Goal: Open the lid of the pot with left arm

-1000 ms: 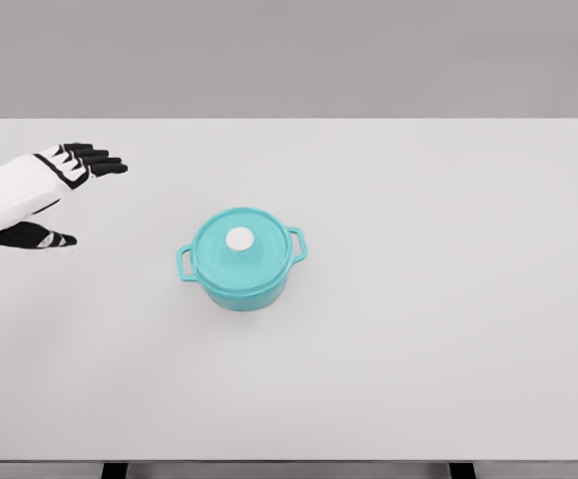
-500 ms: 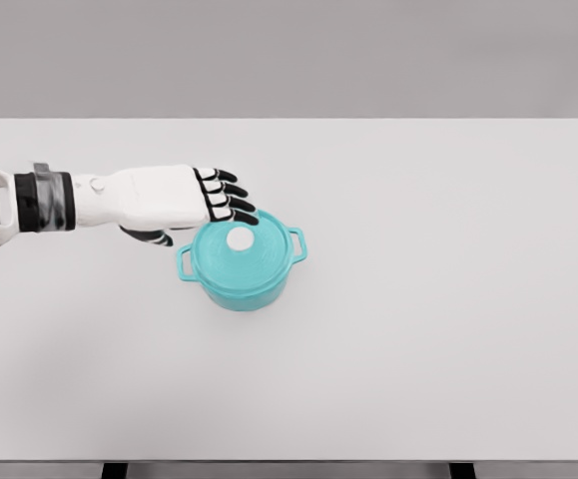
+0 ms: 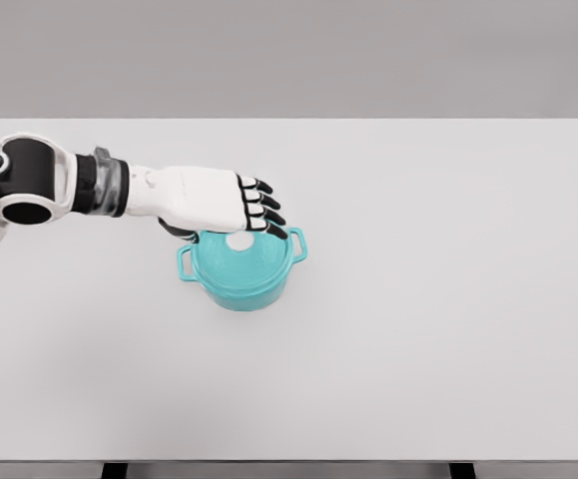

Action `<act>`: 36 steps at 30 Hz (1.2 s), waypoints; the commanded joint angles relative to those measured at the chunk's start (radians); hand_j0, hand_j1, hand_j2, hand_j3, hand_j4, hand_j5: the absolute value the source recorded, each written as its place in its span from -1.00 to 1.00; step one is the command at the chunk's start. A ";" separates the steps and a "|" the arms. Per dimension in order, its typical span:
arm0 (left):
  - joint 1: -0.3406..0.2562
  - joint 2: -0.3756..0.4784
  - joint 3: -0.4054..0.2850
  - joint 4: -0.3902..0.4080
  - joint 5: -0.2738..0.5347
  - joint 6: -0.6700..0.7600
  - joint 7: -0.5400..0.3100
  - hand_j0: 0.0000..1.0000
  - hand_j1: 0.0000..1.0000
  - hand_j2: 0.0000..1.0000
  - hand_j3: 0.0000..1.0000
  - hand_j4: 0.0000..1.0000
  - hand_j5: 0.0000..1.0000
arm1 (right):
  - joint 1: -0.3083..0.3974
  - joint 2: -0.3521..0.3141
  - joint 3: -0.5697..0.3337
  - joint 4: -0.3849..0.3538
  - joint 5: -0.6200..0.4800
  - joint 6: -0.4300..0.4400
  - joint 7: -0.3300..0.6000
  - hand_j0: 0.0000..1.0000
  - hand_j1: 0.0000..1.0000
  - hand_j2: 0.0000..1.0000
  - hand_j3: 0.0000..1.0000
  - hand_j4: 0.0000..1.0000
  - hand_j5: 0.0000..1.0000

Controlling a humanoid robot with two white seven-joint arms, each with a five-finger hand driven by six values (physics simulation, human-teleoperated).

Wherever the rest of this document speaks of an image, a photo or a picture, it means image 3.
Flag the teal pot lid white knob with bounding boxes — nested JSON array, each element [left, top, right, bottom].
[[189, 225, 291, 295]]

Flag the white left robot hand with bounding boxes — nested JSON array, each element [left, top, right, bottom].
[[155, 166, 288, 245]]

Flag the teal pot with handles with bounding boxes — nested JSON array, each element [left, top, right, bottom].
[[176, 227, 309, 313]]

